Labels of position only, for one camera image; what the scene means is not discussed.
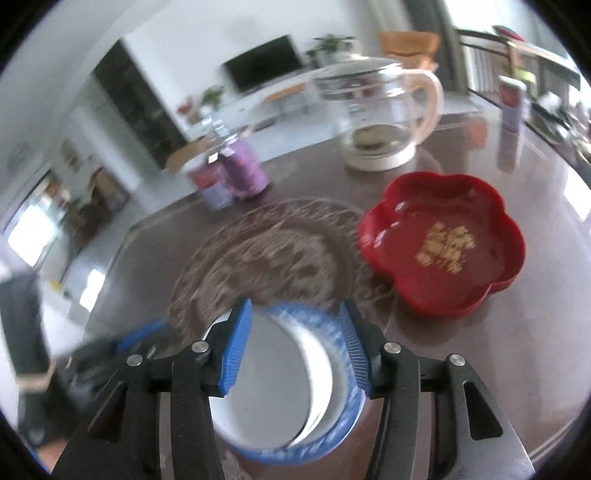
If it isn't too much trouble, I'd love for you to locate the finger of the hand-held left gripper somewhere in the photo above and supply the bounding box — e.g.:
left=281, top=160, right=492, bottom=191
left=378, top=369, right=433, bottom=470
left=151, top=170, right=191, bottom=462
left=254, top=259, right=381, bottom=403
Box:
left=115, top=318, right=170, bottom=357

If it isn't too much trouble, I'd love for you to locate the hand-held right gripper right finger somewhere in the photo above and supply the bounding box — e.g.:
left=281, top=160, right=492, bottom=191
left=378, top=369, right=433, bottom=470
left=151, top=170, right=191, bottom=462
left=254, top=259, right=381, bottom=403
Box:
left=339, top=299, right=532, bottom=480

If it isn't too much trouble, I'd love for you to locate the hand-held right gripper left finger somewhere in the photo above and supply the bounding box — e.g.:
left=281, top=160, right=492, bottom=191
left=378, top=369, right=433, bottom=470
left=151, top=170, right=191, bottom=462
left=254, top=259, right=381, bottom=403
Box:
left=51, top=298, right=254, bottom=480

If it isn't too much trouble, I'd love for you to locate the blue patterned white bowl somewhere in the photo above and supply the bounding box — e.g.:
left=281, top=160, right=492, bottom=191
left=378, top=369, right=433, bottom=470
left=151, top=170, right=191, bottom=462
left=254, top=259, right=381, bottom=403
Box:
left=217, top=302, right=366, bottom=465

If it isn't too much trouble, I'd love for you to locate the red flower-shaped plate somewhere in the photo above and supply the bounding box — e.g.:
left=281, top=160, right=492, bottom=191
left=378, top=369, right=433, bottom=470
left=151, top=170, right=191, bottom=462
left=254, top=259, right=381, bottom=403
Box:
left=358, top=172, right=527, bottom=319

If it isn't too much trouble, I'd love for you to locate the black display cabinet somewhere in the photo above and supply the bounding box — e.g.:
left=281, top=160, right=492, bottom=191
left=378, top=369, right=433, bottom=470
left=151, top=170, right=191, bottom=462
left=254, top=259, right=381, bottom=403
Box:
left=92, top=39, right=188, bottom=169

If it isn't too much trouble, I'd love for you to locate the glass electric kettle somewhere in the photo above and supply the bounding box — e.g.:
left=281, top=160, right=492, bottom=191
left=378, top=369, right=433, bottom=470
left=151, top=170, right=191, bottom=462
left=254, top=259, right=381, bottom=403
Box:
left=314, top=55, right=445, bottom=173

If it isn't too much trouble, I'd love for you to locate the leafy potted plant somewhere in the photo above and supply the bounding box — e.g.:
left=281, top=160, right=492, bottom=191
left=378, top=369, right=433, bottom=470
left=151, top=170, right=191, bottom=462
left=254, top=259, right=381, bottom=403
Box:
left=201, top=85, right=226, bottom=117

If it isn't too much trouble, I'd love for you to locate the flat screen television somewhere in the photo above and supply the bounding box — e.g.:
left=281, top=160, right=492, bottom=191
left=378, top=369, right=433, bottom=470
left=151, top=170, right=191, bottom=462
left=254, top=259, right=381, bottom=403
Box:
left=223, top=34, right=305, bottom=96

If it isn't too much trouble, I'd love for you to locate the clutter of table items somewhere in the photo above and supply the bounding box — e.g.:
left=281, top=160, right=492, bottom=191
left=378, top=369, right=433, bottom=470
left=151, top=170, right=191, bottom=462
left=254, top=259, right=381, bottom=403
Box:
left=531, top=92, right=591, bottom=163

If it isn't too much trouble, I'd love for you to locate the large green potted plant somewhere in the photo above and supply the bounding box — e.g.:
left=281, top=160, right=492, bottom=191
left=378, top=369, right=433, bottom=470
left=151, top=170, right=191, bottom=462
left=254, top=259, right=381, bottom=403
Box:
left=314, top=33, right=357, bottom=66

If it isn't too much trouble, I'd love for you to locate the orange lounge chair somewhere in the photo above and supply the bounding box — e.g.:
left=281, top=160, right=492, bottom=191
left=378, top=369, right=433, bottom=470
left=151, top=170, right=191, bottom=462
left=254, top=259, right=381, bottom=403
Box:
left=379, top=30, right=442, bottom=73

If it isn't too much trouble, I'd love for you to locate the wooden railing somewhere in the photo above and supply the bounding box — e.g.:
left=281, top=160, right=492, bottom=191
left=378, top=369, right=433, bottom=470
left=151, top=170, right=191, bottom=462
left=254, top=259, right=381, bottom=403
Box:
left=455, top=28, right=583, bottom=94

